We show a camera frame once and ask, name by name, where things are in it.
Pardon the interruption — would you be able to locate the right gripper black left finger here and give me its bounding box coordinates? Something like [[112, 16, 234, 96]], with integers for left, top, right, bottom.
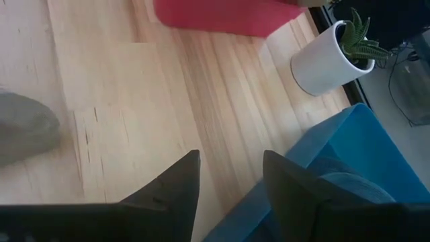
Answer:
[[120, 149, 202, 242]]

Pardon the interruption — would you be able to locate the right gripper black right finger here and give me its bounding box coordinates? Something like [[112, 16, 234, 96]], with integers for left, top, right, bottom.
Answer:
[[262, 149, 324, 242]]

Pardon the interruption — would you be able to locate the blue-grey cloth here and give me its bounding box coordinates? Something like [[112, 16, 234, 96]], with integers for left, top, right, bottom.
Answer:
[[306, 157, 398, 206]]

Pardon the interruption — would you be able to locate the blue plastic bin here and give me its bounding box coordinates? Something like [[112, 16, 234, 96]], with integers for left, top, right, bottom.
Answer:
[[204, 102, 430, 242]]

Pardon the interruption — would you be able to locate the white round plant pot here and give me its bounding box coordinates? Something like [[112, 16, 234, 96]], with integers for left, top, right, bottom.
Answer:
[[290, 19, 376, 97]]

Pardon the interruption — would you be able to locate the green succulent plant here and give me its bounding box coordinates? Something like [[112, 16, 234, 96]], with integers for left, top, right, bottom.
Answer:
[[338, 7, 392, 67]]

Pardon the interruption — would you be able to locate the red flat object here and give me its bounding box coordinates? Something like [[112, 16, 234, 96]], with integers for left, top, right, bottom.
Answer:
[[153, 0, 308, 38]]

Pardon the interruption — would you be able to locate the black floor cable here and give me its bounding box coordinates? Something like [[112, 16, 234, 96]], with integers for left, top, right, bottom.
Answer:
[[387, 50, 419, 128]]

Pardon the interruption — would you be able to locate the beige corduroy baseball cap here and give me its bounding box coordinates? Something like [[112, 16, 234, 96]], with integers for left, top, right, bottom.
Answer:
[[0, 91, 62, 168]]

